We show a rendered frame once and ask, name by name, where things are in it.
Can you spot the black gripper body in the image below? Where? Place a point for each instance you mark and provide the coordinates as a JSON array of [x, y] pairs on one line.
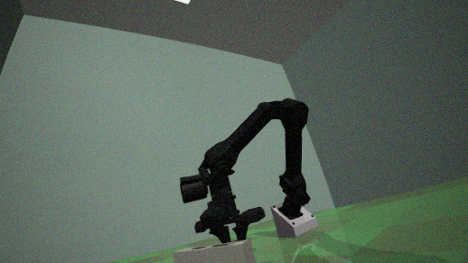
[[246, 217]]

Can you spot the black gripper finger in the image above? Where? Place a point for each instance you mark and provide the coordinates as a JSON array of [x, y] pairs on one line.
[[222, 234], [241, 232]]

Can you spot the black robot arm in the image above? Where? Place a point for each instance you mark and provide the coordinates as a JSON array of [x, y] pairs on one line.
[[220, 159]]

